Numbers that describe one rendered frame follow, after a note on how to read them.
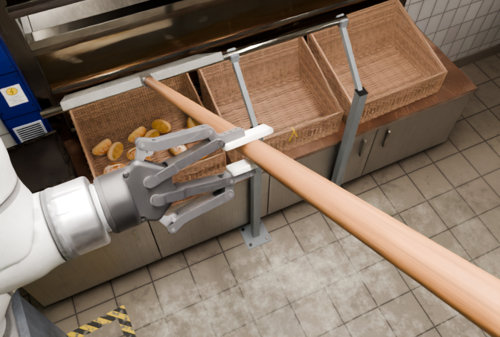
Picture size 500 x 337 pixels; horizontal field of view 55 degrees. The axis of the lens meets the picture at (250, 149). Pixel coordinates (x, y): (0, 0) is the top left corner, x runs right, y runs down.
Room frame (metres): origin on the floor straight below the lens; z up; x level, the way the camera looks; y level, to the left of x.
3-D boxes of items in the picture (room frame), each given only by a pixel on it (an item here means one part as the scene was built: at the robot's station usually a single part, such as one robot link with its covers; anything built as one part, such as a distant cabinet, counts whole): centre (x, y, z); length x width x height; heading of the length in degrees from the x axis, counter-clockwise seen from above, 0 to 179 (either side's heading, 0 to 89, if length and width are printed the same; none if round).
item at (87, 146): (1.28, 0.45, 0.72); 0.56 x 0.49 x 0.28; 116
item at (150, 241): (1.45, 0.01, 0.29); 2.42 x 0.56 x 0.58; 115
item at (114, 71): (1.76, 0.03, 1.02); 1.79 x 0.11 x 0.19; 115
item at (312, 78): (1.52, -0.09, 0.72); 0.56 x 0.49 x 0.28; 114
